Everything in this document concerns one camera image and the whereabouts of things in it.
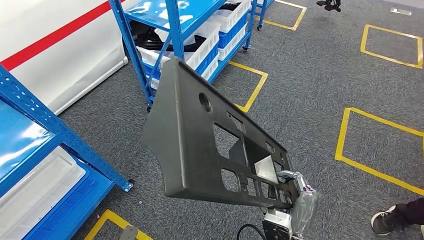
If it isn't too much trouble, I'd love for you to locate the white plastic bin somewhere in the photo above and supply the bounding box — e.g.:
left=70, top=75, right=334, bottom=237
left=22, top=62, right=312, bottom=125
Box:
left=216, top=31, right=248, bottom=62
left=211, top=0, right=253, bottom=34
left=136, top=20, right=222, bottom=72
left=150, top=54, right=220, bottom=90
left=0, top=146, right=87, bottom=240

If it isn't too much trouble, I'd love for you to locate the black plastic panel part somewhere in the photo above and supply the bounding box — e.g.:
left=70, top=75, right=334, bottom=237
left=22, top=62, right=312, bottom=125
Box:
left=141, top=57, right=301, bottom=210

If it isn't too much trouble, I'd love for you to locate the black tripod foot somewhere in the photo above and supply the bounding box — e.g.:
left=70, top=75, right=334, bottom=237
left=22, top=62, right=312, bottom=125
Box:
left=316, top=0, right=342, bottom=13

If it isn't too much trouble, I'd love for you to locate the blue metal shelf rack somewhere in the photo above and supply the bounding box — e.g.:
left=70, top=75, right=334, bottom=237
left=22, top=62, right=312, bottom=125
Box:
left=0, top=64, right=135, bottom=240
left=108, top=0, right=276, bottom=112

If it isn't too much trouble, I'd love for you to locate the black plastic parts pile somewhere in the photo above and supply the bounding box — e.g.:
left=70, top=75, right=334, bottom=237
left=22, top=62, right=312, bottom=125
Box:
left=130, top=20, right=200, bottom=53

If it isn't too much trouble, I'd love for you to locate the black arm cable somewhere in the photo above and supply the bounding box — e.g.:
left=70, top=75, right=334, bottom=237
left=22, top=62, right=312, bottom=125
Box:
left=236, top=223, right=266, bottom=240

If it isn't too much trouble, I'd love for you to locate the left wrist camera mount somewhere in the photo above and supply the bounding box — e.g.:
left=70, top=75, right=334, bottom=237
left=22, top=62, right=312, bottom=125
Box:
left=119, top=225, right=139, bottom=240

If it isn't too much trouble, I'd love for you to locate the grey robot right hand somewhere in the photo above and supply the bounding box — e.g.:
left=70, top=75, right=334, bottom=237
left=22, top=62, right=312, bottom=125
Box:
left=276, top=170, right=321, bottom=237

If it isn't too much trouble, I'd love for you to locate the yellow floor tape square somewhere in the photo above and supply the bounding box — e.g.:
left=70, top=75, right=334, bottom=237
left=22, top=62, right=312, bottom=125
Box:
left=84, top=209, right=153, bottom=240
left=334, top=106, right=424, bottom=196

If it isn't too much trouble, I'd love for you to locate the person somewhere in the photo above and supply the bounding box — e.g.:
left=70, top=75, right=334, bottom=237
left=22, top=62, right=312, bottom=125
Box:
left=370, top=198, right=424, bottom=237

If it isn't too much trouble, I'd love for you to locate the red barrier belt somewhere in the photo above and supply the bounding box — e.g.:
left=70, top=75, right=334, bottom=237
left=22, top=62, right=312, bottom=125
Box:
left=0, top=0, right=127, bottom=72

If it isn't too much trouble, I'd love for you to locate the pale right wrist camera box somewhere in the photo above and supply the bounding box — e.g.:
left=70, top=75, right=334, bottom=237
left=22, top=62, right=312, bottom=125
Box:
left=262, top=209, right=294, bottom=233

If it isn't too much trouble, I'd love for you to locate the white car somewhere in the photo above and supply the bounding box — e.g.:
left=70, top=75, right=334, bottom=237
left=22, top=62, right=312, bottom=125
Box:
left=0, top=0, right=140, bottom=115

